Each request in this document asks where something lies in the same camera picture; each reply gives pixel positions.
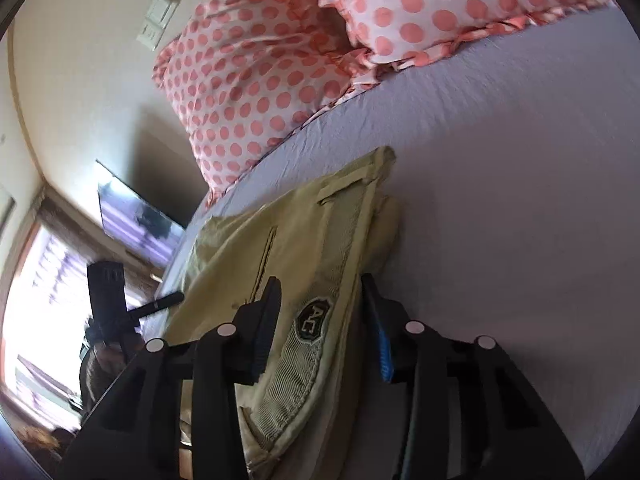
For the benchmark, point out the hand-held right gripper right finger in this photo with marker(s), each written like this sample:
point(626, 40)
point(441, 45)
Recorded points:
point(385, 355)

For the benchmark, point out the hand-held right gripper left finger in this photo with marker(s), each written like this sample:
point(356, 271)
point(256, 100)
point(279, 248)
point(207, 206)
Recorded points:
point(262, 342)

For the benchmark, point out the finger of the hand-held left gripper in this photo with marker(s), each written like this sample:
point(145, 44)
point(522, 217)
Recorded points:
point(161, 303)

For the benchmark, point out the khaki pants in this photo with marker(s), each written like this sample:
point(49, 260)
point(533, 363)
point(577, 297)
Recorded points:
point(310, 240)

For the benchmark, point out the person's left hand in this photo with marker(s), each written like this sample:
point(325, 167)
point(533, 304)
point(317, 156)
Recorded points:
point(119, 352)

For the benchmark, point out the bright window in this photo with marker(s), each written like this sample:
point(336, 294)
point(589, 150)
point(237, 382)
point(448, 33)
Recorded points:
point(35, 300)

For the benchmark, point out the bed with grey sheet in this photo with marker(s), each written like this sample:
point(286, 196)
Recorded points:
point(500, 185)

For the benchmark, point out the pink polka dot pillow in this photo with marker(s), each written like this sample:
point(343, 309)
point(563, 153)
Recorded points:
point(425, 5)
point(240, 80)

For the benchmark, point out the wall-mounted television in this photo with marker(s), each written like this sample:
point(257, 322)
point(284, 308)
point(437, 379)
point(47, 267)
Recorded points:
point(132, 217)

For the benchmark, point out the white wall socket plate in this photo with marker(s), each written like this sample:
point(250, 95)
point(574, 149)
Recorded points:
point(149, 35)

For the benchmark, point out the white wall switch plate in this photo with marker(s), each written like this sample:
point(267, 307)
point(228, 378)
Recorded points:
point(163, 5)

